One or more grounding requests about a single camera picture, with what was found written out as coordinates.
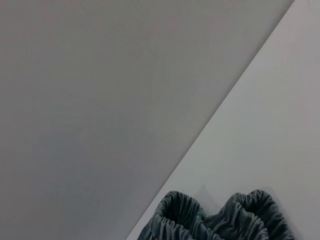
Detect blue denim shorts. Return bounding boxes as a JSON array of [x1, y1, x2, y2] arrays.
[[136, 189, 295, 240]]

